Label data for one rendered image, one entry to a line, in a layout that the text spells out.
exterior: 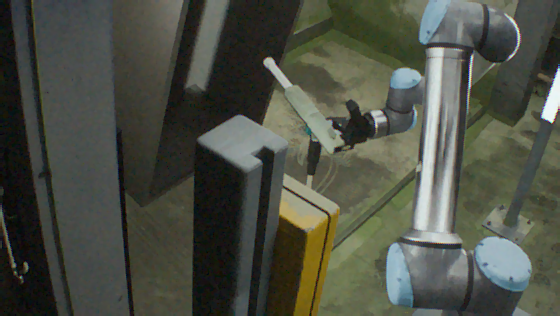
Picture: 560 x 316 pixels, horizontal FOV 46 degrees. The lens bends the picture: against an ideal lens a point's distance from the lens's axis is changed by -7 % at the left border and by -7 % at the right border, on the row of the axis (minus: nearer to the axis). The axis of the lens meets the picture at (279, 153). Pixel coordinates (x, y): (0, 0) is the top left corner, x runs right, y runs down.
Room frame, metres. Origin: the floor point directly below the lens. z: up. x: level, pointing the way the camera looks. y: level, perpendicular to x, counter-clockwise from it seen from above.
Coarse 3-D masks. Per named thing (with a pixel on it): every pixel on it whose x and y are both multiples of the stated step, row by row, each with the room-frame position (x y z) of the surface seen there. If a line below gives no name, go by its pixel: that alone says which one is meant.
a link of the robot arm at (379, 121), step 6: (366, 114) 1.85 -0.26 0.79; (372, 114) 1.83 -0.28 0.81; (378, 114) 1.83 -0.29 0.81; (372, 120) 1.82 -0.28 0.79; (378, 120) 1.81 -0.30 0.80; (384, 120) 1.82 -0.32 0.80; (378, 126) 1.80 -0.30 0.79; (384, 126) 1.81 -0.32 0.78; (378, 132) 1.80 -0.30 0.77; (384, 132) 1.81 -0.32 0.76; (372, 138) 1.80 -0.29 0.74
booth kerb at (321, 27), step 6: (330, 18) 3.86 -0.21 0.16; (312, 24) 3.72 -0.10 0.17; (318, 24) 3.76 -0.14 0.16; (324, 24) 3.81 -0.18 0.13; (330, 24) 3.87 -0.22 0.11; (300, 30) 3.62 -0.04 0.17; (306, 30) 3.66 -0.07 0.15; (312, 30) 3.71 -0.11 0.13; (318, 30) 3.77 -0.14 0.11; (324, 30) 3.82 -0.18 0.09; (294, 36) 3.57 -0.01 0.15; (300, 36) 3.62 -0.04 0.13; (306, 36) 3.67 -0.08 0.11; (312, 36) 3.72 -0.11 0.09; (318, 36) 3.77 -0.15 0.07; (294, 42) 3.57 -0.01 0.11; (300, 42) 3.62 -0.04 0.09; (306, 42) 3.67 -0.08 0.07
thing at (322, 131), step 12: (264, 60) 2.03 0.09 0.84; (276, 72) 1.96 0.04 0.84; (288, 84) 1.90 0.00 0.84; (288, 96) 1.85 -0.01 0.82; (300, 96) 1.83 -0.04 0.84; (300, 108) 1.78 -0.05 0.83; (312, 108) 1.77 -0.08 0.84; (312, 120) 1.72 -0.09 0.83; (324, 120) 1.72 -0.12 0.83; (312, 132) 1.71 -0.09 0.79; (324, 132) 1.66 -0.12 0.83; (312, 144) 1.71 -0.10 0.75; (324, 144) 1.64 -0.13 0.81; (336, 144) 1.62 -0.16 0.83; (312, 156) 1.71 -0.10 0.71; (312, 168) 1.72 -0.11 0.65
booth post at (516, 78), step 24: (528, 0) 3.22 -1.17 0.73; (552, 0) 3.15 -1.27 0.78; (528, 24) 3.20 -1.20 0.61; (552, 24) 3.24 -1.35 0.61; (528, 48) 3.17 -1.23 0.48; (504, 72) 3.23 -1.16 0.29; (528, 72) 3.15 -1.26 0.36; (504, 96) 3.20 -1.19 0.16; (528, 96) 3.24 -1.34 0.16; (504, 120) 3.18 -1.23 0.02
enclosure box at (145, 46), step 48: (144, 0) 1.64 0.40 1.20; (192, 0) 2.17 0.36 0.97; (240, 0) 2.22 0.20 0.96; (288, 0) 2.11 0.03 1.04; (144, 48) 1.64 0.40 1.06; (192, 48) 2.25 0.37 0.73; (240, 48) 2.21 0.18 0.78; (288, 48) 2.09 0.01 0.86; (144, 96) 1.63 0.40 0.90; (192, 96) 2.25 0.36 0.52; (240, 96) 2.20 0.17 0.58; (144, 144) 1.63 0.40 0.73; (192, 144) 1.99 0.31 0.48; (144, 192) 1.64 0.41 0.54
